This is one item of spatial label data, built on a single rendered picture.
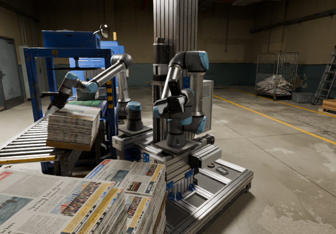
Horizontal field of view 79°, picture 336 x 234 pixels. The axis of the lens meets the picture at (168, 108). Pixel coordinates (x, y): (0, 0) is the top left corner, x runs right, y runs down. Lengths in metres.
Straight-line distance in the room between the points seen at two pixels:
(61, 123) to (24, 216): 1.01
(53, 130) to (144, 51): 8.83
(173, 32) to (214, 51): 9.42
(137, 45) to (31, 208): 9.72
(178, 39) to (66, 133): 1.03
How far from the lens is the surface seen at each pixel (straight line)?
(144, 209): 0.91
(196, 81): 1.32
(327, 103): 7.09
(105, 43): 5.09
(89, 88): 1.53
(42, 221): 0.57
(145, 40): 10.18
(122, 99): 1.86
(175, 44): 1.58
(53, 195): 0.64
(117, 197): 0.59
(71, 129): 1.53
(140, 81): 10.16
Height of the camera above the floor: 1.40
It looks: 13 degrees down
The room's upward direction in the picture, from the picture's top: straight up
